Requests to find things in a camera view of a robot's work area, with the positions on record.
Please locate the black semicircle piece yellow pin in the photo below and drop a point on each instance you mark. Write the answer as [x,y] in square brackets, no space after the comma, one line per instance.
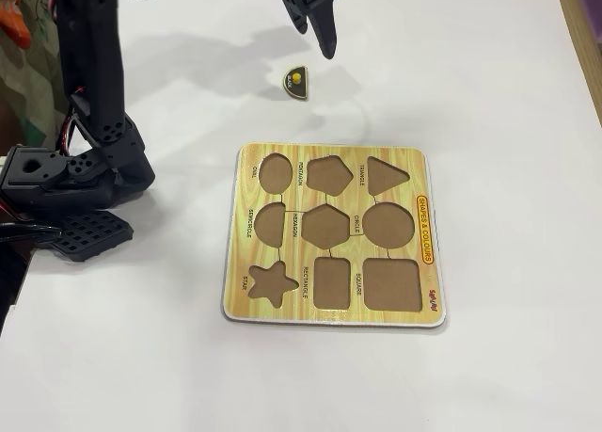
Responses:
[301,91]

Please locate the dark brown panel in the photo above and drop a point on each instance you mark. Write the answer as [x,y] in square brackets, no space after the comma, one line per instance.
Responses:
[9,272]

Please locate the wooden shape puzzle board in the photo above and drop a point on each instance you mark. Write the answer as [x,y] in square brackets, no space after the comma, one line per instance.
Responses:
[329,149]

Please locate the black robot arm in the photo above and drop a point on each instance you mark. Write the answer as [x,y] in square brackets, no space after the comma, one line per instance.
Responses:
[94,51]

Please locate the light wooden edge strip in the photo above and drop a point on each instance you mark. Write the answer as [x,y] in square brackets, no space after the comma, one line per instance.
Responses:
[588,41]

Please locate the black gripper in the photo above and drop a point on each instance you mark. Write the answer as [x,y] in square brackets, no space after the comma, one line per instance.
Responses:
[318,9]

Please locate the black grid table clamp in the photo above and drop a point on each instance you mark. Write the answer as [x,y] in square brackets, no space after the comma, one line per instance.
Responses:
[89,236]

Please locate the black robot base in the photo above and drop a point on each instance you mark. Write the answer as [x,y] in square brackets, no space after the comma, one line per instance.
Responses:
[28,187]

